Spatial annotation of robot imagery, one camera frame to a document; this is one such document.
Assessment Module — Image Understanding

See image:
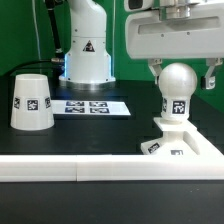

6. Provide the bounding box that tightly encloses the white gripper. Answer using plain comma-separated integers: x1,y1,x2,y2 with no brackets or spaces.
125,9,224,90

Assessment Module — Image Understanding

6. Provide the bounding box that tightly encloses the white lamp bulb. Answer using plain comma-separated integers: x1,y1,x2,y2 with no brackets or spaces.
158,63,197,122

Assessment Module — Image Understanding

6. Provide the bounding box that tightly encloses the white lamp base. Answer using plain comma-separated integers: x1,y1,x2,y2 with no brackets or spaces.
141,117,197,156

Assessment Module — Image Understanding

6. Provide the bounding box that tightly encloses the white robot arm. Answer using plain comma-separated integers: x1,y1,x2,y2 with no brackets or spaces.
60,0,224,89

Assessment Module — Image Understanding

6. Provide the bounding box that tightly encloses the white lamp shade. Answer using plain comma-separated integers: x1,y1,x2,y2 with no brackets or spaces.
10,74,54,131

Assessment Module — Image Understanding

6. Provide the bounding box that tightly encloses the white L-shaped fence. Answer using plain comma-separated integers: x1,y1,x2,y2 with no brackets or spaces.
0,131,224,182

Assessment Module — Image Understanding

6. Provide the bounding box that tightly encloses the white tag sheet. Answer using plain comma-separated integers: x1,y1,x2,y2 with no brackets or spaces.
51,100,131,116

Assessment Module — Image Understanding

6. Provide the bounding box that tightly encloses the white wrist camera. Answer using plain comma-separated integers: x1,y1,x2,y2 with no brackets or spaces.
124,0,160,12

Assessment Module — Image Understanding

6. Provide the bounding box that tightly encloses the black cable hose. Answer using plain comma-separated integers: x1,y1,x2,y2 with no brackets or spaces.
5,0,66,77

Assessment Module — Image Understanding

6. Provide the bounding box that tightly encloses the white thin cable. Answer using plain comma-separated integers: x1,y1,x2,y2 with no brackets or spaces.
31,0,42,62

